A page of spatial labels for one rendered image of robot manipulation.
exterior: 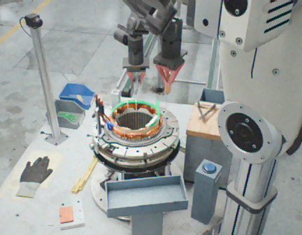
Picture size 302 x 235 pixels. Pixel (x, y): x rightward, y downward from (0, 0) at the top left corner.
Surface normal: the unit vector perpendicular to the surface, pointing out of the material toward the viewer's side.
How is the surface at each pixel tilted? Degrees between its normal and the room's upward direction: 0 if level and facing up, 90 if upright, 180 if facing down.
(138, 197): 0
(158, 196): 0
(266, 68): 90
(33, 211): 0
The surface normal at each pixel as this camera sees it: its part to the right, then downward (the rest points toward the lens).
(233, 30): -0.75, 0.40
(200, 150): -0.28, 0.59
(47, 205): 0.00, -0.79
